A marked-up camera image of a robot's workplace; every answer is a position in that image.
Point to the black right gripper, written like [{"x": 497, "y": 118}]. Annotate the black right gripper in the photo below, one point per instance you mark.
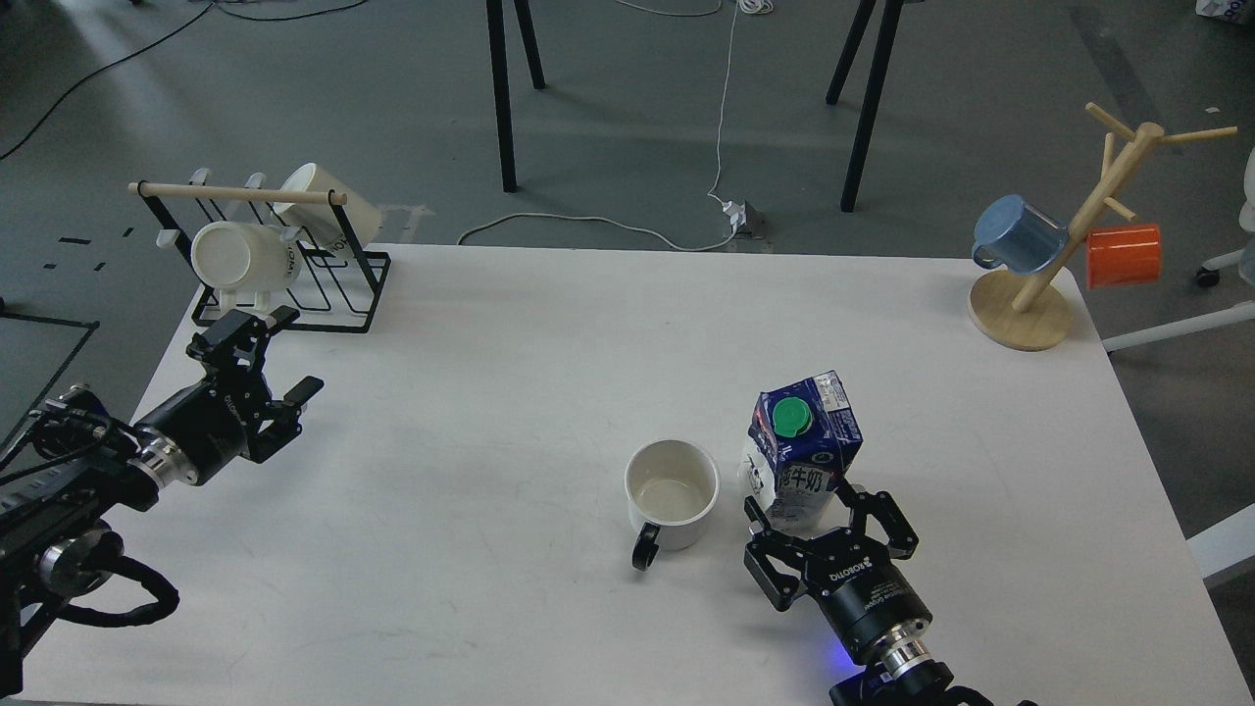
[{"x": 861, "y": 592}]

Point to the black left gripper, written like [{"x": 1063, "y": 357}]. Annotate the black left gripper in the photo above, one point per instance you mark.
[{"x": 229, "y": 414}]

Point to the blue milk carton green cap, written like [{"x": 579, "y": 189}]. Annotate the blue milk carton green cap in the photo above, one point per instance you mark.
[{"x": 801, "y": 440}]

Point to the white mug black handle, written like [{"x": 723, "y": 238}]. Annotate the white mug black handle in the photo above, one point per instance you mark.
[{"x": 672, "y": 487}]

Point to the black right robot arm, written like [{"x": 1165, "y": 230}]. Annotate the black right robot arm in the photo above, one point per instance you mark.
[{"x": 908, "y": 675}]

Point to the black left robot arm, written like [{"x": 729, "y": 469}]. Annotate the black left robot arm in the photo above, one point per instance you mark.
[{"x": 61, "y": 559}]

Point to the white mug on rack front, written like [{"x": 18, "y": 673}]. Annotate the white mug on rack front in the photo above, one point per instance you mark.
[{"x": 246, "y": 263}]

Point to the cream mug on rack back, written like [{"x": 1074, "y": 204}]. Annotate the cream mug on rack back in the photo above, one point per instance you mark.
[{"x": 319, "y": 220}]

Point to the wooden mug tree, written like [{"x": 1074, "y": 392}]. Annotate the wooden mug tree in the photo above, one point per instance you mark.
[{"x": 1030, "y": 312}]

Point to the white power adapter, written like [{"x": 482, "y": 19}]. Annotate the white power adapter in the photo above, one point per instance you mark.
[{"x": 743, "y": 218}]

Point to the blue mug on tree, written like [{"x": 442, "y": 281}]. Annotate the blue mug on tree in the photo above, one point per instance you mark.
[{"x": 1012, "y": 233}]

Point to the orange mug on tree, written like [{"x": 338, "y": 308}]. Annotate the orange mug on tree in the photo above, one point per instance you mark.
[{"x": 1127, "y": 255}]

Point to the black table leg left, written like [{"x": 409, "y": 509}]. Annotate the black table leg left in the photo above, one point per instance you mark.
[{"x": 495, "y": 18}]

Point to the white chair base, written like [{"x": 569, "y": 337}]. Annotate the white chair base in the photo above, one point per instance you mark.
[{"x": 1207, "y": 275}]

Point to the black wire mug rack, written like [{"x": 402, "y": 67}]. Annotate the black wire mug rack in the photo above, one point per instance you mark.
[{"x": 331, "y": 295}]

